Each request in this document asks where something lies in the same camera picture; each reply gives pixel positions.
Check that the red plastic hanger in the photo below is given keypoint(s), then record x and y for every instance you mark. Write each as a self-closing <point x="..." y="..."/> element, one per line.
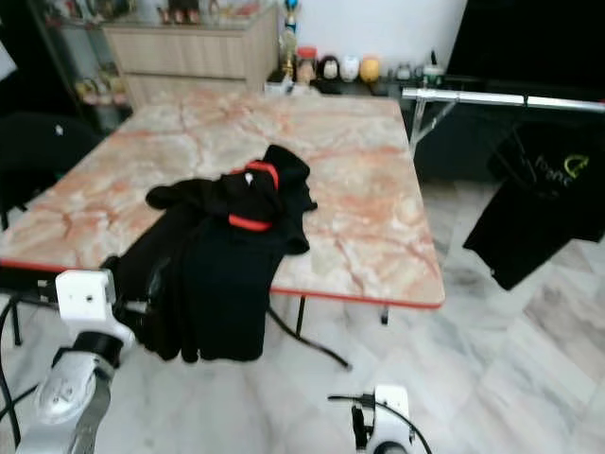
<point x="250" y="223"/>

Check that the black folding chair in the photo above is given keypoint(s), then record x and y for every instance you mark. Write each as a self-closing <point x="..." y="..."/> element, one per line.
<point x="38" y="151"/>

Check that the glass display shelf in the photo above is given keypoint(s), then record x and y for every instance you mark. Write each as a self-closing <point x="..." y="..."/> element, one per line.
<point x="90" y="90"/>

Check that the light wooden cabinet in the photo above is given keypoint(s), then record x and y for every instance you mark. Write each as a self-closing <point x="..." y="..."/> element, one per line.
<point x="189" y="57"/>

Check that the white box black lid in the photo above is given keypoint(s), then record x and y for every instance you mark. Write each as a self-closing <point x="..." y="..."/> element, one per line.
<point x="279" y="87"/>

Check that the black T-shirt green logo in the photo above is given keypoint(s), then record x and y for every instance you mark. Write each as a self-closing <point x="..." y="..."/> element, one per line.
<point x="539" y="218"/>

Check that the red-capped figurine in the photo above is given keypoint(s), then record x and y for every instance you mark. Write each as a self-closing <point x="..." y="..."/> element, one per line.
<point x="306" y="66"/>

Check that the black round figurine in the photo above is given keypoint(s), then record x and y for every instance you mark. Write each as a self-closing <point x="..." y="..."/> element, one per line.
<point x="330" y="69"/>

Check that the gold blue trophy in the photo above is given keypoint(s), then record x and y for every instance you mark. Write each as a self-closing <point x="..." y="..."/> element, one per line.
<point x="290" y="38"/>

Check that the white round figurine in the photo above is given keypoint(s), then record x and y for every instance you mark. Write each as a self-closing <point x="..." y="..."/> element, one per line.
<point x="351" y="69"/>

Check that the orange round figurine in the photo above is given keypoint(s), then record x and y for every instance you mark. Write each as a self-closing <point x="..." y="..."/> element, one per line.
<point x="371" y="69"/>

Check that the silver metal clothes rack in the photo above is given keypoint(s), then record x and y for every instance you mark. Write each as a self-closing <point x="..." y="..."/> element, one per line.
<point x="492" y="97"/>

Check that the black television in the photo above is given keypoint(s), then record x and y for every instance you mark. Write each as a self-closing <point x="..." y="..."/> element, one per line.
<point x="529" y="38"/>

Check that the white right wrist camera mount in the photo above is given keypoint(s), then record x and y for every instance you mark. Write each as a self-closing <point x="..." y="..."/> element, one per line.
<point x="392" y="421"/>

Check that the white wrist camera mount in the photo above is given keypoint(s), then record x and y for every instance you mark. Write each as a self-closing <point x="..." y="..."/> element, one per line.
<point x="90" y="298"/>
<point x="392" y="421"/>

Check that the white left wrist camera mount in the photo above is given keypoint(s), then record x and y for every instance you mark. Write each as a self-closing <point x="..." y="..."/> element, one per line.
<point x="90" y="298"/>

